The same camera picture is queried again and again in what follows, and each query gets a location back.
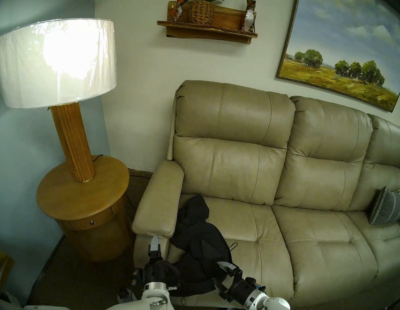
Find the orange fox figurine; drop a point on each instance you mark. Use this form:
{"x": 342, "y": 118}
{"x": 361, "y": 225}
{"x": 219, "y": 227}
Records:
{"x": 178, "y": 8}

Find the white shade wooden table lamp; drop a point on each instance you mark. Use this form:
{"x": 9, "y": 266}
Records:
{"x": 52, "y": 62}

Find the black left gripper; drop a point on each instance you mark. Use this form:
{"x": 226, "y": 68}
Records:
{"x": 161, "y": 275}

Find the right fox figurine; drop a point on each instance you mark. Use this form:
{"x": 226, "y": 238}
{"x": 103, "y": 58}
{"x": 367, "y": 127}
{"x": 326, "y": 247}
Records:
{"x": 249, "y": 17}

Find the beige leather three-seat sofa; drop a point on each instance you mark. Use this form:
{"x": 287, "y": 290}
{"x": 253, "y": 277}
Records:
{"x": 227, "y": 167}

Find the live-edge wooden wall shelf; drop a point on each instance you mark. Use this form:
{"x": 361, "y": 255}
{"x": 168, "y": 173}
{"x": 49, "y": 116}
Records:
{"x": 208, "y": 30}

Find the grey striped throw pillow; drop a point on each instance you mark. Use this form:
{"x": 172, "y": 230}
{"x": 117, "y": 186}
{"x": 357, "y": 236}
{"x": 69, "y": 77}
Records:
{"x": 389, "y": 207}

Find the framed landscape oil painting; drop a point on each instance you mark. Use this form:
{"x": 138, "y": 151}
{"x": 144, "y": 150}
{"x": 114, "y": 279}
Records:
{"x": 343, "y": 47}

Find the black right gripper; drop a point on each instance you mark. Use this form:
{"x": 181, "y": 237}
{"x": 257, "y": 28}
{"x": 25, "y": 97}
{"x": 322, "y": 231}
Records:
{"x": 241, "y": 288}

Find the round wooden side table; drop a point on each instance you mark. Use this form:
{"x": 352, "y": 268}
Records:
{"x": 79, "y": 192}

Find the green plant in wicker pot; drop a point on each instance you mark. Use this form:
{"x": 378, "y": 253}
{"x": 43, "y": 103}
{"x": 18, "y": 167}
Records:
{"x": 201, "y": 13}

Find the black hooded jacket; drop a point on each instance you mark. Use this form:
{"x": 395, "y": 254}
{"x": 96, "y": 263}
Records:
{"x": 197, "y": 239}

